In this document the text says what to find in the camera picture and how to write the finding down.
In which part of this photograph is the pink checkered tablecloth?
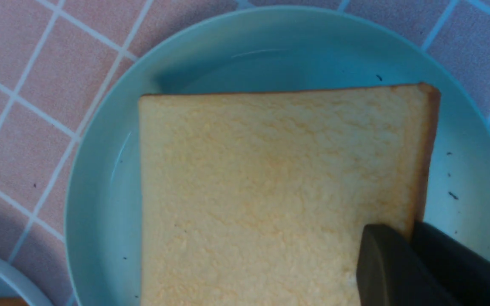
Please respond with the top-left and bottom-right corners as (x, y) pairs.
(0, 0), (490, 306)

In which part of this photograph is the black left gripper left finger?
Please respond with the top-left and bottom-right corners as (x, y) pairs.
(356, 224), (461, 306)

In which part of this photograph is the teal centre plate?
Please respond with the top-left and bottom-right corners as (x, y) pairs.
(64, 6), (490, 306)

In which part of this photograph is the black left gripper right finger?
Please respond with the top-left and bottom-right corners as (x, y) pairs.
(411, 221), (490, 306)

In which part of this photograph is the toast slice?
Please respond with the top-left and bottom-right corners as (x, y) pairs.
(138, 82), (441, 306)

